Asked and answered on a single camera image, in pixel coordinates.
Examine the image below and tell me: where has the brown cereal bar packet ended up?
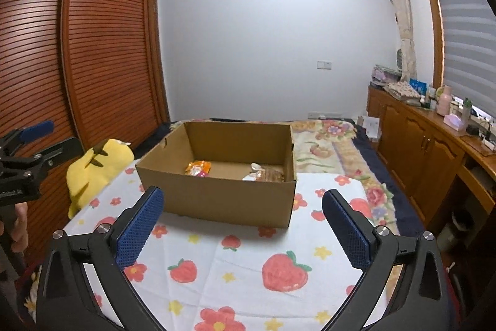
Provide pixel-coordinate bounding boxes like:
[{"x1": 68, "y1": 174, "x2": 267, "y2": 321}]
[{"x1": 243, "y1": 166, "x2": 285, "y2": 183}]

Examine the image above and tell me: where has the small white snack packet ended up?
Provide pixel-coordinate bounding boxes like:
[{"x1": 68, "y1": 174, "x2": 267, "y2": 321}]
[{"x1": 250, "y1": 163, "x2": 264, "y2": 171}]

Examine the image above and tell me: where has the person's left hand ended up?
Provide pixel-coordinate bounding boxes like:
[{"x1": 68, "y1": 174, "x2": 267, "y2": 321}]
[{"x1": 8, "y1": 203, "x2": 29, "y2": 253}]

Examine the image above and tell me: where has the yellow plush toy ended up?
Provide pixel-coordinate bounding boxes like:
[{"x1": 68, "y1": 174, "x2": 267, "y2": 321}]
[{"x1": 66, "y1": 139, "x2": 135, "y2": 219}]

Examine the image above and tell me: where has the brown louvered wooden wardrobe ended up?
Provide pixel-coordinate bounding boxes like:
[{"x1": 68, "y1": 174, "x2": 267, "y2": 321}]
[{"x1": 0, "y1": 0, "x2": 172, "y2": 277}]

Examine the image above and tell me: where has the white strawberry print blanket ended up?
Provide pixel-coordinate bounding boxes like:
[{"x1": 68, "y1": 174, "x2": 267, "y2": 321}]
[{"x1": 63, "y1": 159, "x2": 400, "y2": 331}]

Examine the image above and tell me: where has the brown wooden sideboard cabinet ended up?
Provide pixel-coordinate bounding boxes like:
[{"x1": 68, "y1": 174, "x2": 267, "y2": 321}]
[{"x1": 366, "y1": 87, "x2": 495, "y2": 232}]

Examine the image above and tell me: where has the orange snack packet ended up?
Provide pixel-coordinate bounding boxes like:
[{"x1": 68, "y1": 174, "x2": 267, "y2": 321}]
[{"x1": 185, "y1": 160, "x2": 212, "y2": 177}]

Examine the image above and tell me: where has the pink tissue box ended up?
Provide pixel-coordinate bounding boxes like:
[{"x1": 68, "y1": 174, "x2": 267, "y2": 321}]
[{"x1": 443, "y1": 114, "x2": 467, "y2": 132}]

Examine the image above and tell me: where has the brown cardboard box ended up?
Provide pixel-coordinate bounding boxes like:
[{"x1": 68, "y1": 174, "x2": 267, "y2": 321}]
[{"x1": 136, "y1": 121, "x2": 297, "y2": 229}]

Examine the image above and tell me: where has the pink bottle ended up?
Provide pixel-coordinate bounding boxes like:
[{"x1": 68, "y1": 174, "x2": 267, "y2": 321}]
[{"x1": 436, "y1": 86, "x2": 452, "y2": 117}]

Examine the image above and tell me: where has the folded patterned cloth stack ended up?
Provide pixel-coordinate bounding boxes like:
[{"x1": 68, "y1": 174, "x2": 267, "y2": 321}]
[{"x1": 384, "y1": 82, "x2": 421, "y2": 101}]

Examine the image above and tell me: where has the grey zebra window blind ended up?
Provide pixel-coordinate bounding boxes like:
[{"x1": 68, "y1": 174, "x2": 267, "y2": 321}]
[{"x1": 438, "y1": 0, "x2": 496, "y2": 116}]

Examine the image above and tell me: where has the beige floral curtain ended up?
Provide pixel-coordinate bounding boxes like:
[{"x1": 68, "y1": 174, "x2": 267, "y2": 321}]
[{"x1": 392, "y1": 0, "x2": 417, "y2": 82}]

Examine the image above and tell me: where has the white wall switch plate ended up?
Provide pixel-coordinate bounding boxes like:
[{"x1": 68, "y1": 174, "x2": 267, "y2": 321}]
[{"x1": 317, "y1": 60, "x2": 332, "y2": 70}]

